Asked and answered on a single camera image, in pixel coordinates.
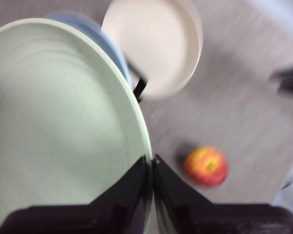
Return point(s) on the red apple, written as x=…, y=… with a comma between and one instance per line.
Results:
x=206, y=167

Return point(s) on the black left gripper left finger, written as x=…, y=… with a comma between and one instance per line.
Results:
x=112, y=214

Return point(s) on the black plate rack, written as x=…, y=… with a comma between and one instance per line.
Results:
x=139, y=89

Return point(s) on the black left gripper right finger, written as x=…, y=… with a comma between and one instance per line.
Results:
x=197, y=217

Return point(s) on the light blue round plate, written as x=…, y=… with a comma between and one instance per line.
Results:
x=100, y=36

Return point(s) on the beige round plate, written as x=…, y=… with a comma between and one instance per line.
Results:
x=156, y=44

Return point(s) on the pale green round plate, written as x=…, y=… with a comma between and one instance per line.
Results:
x=58, y=117

